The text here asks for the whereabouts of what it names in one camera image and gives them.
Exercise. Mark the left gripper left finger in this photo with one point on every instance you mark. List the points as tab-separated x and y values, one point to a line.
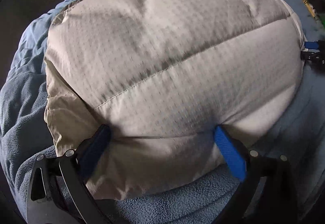
57	192

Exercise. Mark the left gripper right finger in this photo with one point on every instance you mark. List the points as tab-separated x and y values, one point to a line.
266	192

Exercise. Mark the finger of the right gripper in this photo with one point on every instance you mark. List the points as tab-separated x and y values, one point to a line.
308	56
311	45

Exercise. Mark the cream hooded puffer jacket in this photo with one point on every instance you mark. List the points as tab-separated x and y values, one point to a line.
162	74

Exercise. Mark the blue fleece bed blanket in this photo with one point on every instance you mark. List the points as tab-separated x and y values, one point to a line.
299	134

